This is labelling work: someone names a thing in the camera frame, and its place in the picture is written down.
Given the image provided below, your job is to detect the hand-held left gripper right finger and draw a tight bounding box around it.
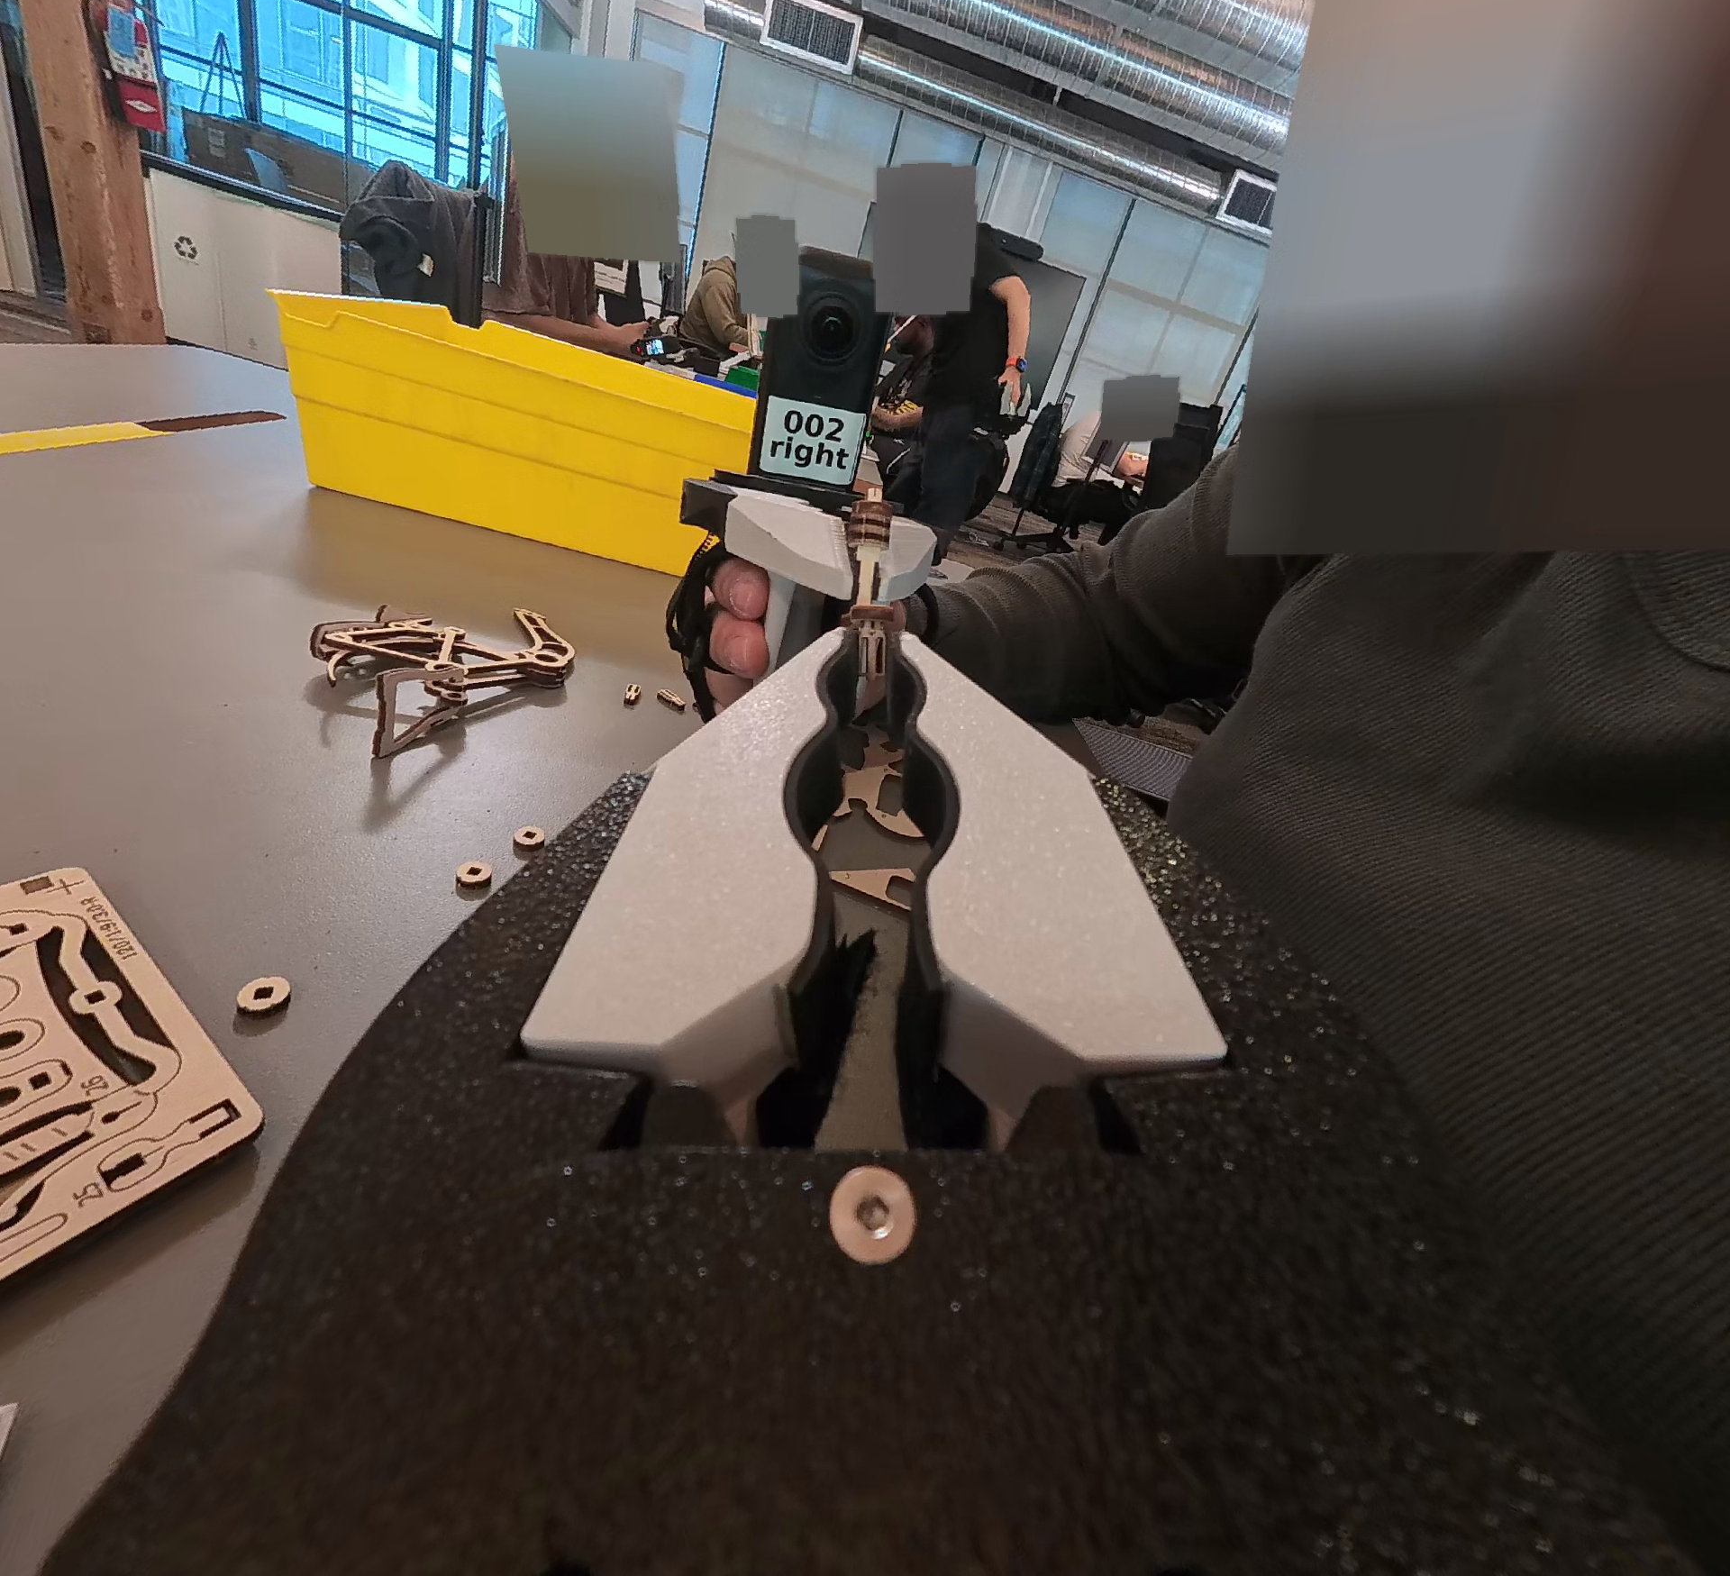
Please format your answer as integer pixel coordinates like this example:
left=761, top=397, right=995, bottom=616
left=883, top=634, right=1231, bottom=1154

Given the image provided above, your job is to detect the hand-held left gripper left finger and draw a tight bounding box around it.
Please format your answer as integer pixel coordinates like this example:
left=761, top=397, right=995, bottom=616
left=519, top=633, right=863, bottom=1152

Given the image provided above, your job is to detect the person's right forearm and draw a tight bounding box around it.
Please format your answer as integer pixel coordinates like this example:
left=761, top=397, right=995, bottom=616
left=903, top=447, right=1306, bottom=727

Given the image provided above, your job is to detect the partly built wooden model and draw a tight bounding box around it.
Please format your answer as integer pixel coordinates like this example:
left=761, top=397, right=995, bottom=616
left=311, top=607, right=579, bottom=763

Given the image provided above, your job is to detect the wooden parts sheet with gears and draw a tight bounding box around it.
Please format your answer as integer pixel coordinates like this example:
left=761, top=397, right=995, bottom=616
left=0, top=869, right=267, bottom=1290

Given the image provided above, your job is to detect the person's right hand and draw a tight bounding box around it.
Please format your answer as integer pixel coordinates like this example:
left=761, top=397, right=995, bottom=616
left=710, top=558, right=779, bottom=716

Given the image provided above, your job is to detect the yellow plastic bin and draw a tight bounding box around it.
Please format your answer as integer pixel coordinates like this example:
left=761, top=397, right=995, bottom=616
left=267, top=289, right=761, bottom=582

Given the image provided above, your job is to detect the dark jacket on chair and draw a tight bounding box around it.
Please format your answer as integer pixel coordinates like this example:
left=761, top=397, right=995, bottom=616
left=338, top=161, right=492, bottom=322

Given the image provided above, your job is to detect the white low cabinet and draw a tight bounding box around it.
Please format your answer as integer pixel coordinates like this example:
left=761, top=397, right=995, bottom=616
left=146, top=171, right=349, bottom=357

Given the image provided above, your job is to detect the yellow tape strip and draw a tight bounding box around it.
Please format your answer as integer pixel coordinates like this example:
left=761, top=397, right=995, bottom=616
left=0, top=420, right=175, bottom=458

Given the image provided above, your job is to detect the red fire extinguisher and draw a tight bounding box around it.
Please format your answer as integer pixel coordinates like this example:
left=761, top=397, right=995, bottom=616
left=84, top=0, right=173, bottom=135

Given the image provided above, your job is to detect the emptied wooden parts frame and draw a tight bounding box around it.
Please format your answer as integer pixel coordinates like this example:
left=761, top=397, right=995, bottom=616
left=812, top=731, right=937, bottom=919

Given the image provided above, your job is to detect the wooden support post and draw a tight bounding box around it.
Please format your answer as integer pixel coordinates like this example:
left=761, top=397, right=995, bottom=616
left=0, top=0, right=167, bottom=346

